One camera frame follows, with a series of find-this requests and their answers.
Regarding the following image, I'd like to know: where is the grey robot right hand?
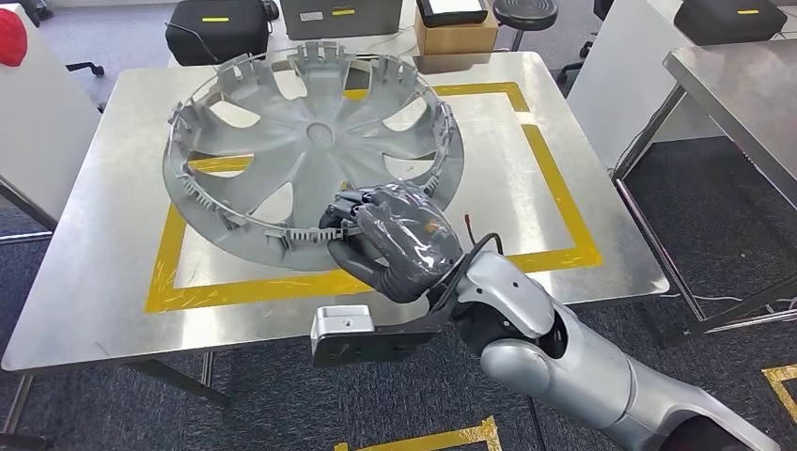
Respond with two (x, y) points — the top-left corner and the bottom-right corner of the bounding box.
(319, 181), (465, 305)

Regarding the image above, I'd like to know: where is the grey plastic wheel hubcap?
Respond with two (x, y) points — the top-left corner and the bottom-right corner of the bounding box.
(163, 39), (466, 273)

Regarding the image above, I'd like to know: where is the yellow floor tape square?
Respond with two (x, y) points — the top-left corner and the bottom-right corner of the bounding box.
(334, 415), (503, 451)

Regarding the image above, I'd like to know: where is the brown cardboard box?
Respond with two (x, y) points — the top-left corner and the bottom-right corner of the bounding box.
(414, 7), (501, 58)

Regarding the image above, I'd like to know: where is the grey equipment box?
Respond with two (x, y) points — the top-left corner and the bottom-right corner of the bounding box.
(280, 0), (405, 41)

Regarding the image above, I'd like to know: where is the small yellow tape square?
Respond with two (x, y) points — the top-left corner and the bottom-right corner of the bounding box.
(144, 155), (350, 315)

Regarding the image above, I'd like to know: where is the black round stool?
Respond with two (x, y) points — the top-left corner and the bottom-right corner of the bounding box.
(492, 0), (560, 53)

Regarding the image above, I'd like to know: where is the white cabinet panel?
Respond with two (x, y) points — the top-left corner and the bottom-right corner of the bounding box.
(566, 0), (724, 170)

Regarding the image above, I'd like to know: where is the black office chair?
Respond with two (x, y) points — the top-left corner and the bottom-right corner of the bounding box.
(555, 0), (615, 86)

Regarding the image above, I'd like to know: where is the black case yellow label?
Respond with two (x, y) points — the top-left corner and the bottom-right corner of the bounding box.
(164, 0), (273, 68)
(673, 0), (789, 47)

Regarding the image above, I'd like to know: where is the black chair base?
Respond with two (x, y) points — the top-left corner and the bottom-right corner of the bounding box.
(65, 60), (106, 78)

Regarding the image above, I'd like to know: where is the white desk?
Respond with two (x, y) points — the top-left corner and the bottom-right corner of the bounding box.
(0, 5), (102, 222)

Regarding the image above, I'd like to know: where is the yellow floor tape outline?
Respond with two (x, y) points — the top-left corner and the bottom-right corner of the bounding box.
(762, 364), (797, 425)

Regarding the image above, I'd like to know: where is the red object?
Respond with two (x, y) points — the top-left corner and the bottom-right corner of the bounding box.
(0, 8), (30, 69)

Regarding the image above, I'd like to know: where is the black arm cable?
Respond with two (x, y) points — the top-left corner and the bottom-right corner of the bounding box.
(435, 214), (505, 313)

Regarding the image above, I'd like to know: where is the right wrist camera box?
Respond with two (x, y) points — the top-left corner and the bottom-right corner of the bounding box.
(309, 255), (475, 368)

